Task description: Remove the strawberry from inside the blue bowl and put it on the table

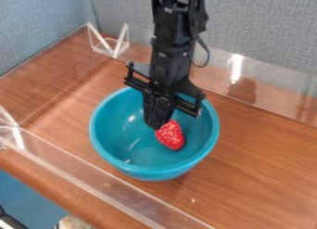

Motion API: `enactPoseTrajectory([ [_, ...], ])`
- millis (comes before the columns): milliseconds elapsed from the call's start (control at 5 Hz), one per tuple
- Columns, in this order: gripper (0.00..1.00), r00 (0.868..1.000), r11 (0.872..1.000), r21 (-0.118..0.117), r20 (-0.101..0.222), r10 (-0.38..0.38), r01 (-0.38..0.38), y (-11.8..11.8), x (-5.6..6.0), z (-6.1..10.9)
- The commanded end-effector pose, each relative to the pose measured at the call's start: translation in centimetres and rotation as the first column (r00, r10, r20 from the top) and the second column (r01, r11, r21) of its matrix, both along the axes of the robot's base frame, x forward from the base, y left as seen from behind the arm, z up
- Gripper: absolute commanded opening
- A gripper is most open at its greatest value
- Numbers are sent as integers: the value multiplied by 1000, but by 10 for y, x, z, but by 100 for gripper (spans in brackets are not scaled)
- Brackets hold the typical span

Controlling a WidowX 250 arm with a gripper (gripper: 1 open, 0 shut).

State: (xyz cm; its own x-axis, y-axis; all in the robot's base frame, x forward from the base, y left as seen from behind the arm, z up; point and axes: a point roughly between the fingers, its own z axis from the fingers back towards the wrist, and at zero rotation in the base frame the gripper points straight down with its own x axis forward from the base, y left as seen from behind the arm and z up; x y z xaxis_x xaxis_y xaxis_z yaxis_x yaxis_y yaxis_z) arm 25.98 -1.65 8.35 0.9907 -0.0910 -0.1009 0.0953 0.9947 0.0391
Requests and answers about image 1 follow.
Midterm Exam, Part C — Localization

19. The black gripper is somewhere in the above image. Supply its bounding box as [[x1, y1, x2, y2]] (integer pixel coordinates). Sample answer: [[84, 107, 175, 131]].
[[125, 42, 205, 130]]

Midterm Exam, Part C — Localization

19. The red toy strawberry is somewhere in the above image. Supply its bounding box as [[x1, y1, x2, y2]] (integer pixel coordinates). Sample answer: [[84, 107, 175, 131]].
[[155, 120, 184, 151]]

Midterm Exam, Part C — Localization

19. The blue plastic bowl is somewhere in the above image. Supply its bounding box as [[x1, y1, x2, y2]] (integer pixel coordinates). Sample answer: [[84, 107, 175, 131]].
[[89, 87, 220, 182]]

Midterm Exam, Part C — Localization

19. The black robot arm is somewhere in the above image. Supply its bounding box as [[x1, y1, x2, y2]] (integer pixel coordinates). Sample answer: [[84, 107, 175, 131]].
[[125, 0, 208, 130]]

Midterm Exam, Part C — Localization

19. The clear acrylic back barrier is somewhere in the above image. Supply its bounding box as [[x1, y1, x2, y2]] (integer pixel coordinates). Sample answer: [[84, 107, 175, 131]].
[[116, 32, 317, 129]]

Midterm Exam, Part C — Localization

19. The clear acrylic barrier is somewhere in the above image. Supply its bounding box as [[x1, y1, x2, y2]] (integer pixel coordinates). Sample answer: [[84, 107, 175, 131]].
[[0, 127, 215, 229], [116, 32, 317, 129]]

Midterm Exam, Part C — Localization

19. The clear acrylic front barrier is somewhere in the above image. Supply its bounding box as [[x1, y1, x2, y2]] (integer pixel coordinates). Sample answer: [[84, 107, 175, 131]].
[[0, 127, 215, 229]]

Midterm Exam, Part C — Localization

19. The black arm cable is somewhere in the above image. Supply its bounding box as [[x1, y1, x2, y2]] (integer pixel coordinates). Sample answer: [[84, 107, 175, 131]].
[[183, 34, 211, 70]]

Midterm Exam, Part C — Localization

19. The clear acrylic corner bracket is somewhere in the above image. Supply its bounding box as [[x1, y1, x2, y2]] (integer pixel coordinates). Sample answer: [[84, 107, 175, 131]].
[[86, 22, 129, 58]]

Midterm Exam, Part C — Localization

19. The clear acrylic left bracket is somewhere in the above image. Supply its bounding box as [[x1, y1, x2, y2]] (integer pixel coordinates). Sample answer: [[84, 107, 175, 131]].
[[0, 106, 25, 150]]

